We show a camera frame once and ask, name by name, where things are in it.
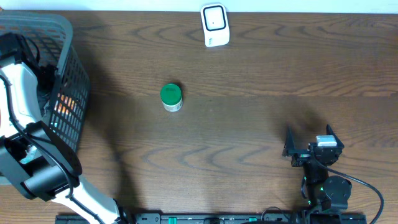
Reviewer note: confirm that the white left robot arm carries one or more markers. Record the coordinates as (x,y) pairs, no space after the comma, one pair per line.
(42,113)

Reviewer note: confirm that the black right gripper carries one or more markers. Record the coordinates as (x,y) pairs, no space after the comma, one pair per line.
(301,155)

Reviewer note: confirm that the dark grey plastic basket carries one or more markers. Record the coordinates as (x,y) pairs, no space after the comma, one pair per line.
(51,35)

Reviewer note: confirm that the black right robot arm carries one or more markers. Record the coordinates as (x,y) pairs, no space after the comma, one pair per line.
(326,195)

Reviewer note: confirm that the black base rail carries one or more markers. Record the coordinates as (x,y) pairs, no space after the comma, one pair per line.
(155,218)

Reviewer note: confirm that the green lid jar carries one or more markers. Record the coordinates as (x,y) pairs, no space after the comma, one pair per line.
(171,97)

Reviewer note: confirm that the orange small box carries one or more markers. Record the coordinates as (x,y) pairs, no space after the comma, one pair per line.
(66,105)

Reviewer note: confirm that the white barcode scanner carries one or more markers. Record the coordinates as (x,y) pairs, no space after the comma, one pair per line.
(215,25)

